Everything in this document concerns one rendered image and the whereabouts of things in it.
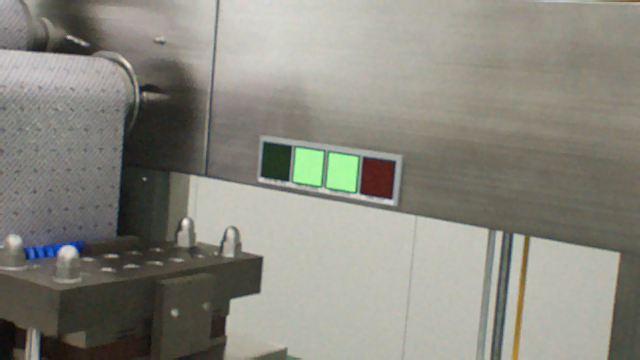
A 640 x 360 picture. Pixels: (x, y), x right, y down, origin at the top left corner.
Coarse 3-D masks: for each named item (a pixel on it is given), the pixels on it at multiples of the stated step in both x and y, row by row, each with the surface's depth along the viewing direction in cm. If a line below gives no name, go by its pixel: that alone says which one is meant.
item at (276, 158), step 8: (264, 144) 153; (272, 144) 153; (264, 152) 154; (272, 152) 153; (280, 152) 152; (288, 152) 151; (264, 160) 154; (272, 160) 153; (280, 160) 152; (288, 160) 151; (264, 168) 154; (272, 168) 153; (280, 168) 152; (288, 168) 151; (272, 176) 153; (280, 176) 152
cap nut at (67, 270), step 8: (64, 248) 131; (72, 248) 131; (64, 256) 131; (72, 256) 131; (56, 264) 132; (64, 264) 131; (72, 264) 131; (56, 272) 131; (64, 272) 131; (72, 272) 131; (56, 280) 131; (64, 280) 131; (72, 280) 131; (80, 280) 132
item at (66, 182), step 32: (0, 160) 141; (32, 160) 145; (64, 160) 150; (96, 160) 155; (0, 192) 142; (32, 192) 146; (64, 192) 151; (96, 192) 156; (0, 224) 143; (32, 224) 147; (64, 224) 152; (96, 224) 157
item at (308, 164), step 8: (296, 152) 150; (304, 152) 149; (312, 152) 148; (320, 152) 148; (296, 160) 150; (304, 160) 149; (312, 160) 149; (320, 160) 148; (296, 168) 150; (304, 168) 149; (312, 168) 149; (320, 168) 148; (296, 176) 150; (304, 176) 149; (312, 176) 149; (320, 176) 148; (320, 184) 148
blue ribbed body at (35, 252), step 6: (36, 246) 146; (42, 246) 147; (48, 246) 147; (54, 246) 148; (60, 246) 149; (78, 246) 152; (30, 252) 144; (36, 252) 145; (42, 252) 145; (48, 252) 146; (54, 252) 148; (78, 252) 150; (30, 258) 143; (36, 258) 145
